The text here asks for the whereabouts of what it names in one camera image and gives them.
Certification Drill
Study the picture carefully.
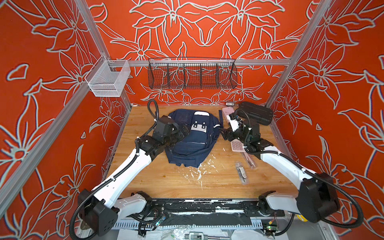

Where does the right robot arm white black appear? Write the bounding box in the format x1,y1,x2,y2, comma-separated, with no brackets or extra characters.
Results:
221,109,364,229

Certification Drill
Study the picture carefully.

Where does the pink calculator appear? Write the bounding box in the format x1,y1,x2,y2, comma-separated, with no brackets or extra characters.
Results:
231,140,246,153

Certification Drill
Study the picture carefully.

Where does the black wire wall basket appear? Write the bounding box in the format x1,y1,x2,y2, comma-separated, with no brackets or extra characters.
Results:
148,57,239,90

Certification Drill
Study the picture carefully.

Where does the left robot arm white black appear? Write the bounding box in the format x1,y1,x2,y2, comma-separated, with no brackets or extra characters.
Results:
69,110,190,240

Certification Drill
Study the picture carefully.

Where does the clear plastic pen box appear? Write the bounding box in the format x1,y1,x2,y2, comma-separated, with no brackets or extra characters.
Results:
235,162,248,185

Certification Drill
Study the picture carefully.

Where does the white wire mesh basket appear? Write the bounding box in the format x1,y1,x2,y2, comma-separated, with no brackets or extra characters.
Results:
85,55,131,98

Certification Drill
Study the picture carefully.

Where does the navy blue student backpack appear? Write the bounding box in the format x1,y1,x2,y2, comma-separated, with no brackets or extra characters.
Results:
165,109,223,168

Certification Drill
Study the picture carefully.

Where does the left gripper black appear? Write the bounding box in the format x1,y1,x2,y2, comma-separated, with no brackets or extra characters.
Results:
163,121,191,147

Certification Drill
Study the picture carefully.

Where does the pink pencil case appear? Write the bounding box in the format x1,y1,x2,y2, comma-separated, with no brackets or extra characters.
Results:
222,107,235,122

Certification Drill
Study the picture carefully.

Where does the black hard case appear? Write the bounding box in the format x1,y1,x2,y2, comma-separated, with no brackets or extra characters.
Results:
239,102,274,126

